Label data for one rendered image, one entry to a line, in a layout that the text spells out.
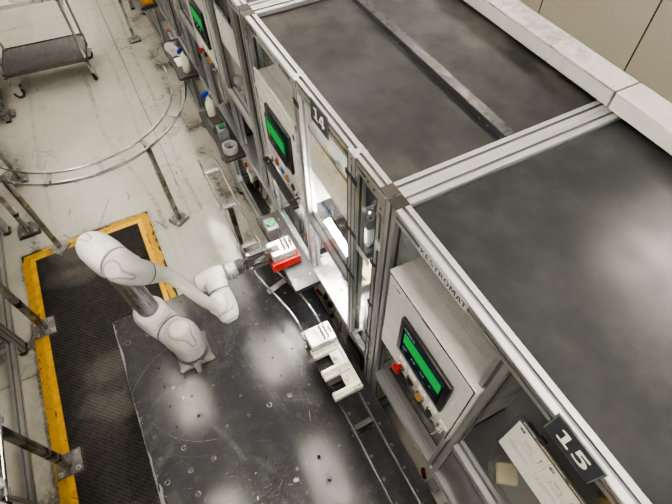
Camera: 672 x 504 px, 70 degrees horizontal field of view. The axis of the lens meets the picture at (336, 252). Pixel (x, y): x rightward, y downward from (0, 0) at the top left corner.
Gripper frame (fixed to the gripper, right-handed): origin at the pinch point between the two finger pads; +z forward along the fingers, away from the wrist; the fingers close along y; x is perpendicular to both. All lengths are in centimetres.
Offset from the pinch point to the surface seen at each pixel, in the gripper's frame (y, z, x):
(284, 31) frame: 101, 28, 18
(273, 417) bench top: -31, -33, -66
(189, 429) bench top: -31, -70, -53
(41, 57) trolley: -71, -100, 384
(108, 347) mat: -97, -114, 50
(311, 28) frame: 101, 37, 15
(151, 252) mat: -97, -67, 115
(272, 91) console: 83, 17, 11
